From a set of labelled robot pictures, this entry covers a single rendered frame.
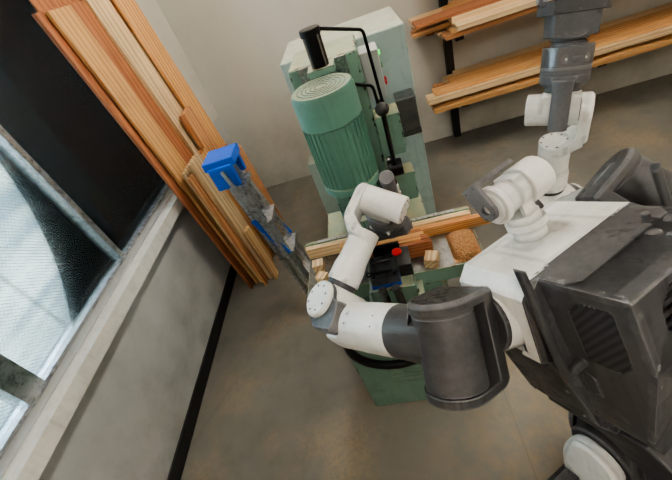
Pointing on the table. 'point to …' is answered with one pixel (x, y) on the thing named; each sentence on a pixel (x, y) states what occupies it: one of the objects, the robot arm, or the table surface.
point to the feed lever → (389, 140)
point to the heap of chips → (463, 245)
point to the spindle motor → (336, 133)
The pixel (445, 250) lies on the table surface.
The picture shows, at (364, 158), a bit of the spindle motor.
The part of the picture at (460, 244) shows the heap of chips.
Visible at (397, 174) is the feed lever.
